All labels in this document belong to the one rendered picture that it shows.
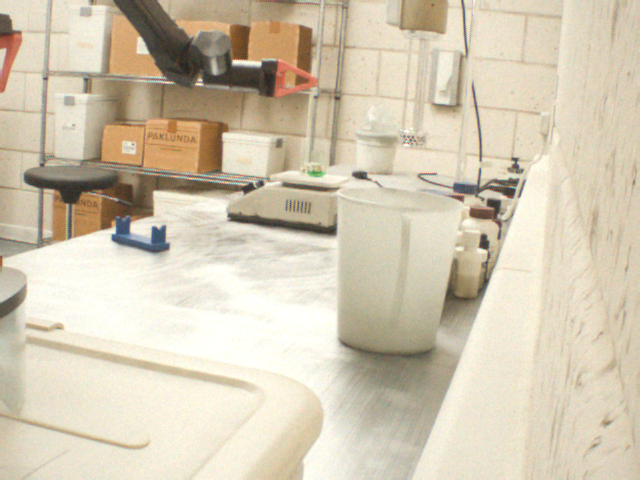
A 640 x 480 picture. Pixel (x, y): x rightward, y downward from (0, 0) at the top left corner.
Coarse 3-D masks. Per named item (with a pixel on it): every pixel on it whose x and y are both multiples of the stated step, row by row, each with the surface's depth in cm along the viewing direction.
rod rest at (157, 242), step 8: (128, 216) 121; (120, 224) 120; (128, 224) 121; (120, 232) 120; (128, 232) 121; (152, 232) 115; (160, 232) 116; (120, 240) 119; (128, 240) 118; (136, 240) 117; (144, 240) 117; (152, 240) 115; (160, 240) 116; (144, 248) 116; (152, 248) 115; (160, 248) 115; (168, 248) 117
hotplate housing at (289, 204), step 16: (256, 192) 143; (272, 192) 142; (288, 192) 141; (304, 192) 141; (320, 192) 140; (336, 192) 142; (240, 208) 144; (256, 208) 143; (272, 208) 143; (288, 208) 142; (304, 208) 141; (320, 208) 140; (336, 208) 142; (288, 224) 142; (304, 224) 142; (320, 224) 141; (336, 224) 145
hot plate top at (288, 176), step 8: (272, 176) 142; (280, 176) 142; (288, 176) 143; (296, 176) 144; (328, 176) 149; (336, 176) 150; (312, 184) 140; (320, 184) 140; (328, 184) 139; (336, 184) 141
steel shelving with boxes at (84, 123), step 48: (48, 0) 372; (240, 0) 385; (288, 0) 379; (336, 0) 350; (48, 48) 377; (96, 48) 379; (144, 48) 365; (240, 48) 369; (288, 48) 350; (96, 96) 383; (336, 96) 377; (96, 144) 392; (144, 144) 375; (192, 144) 363; (240, 144) 368; (192, 192) 383; (48, 240) 396
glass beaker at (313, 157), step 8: (312, 136) 147; (320, 136) 147; (328, 136) 145; (304, 144) 143; (312, 144) 142; (320, 144) 142; (328, 144) 145; (304, 152) 143; (312, 152) 142; (320, 152) 143; (304, 160) 143; (312, 160) 143; (320, 160) 143; (304, 168) 144; (312, 168) 143; (320, 168) 143; (304, 176) 144; (312, 176) 143; (320, 176) 144
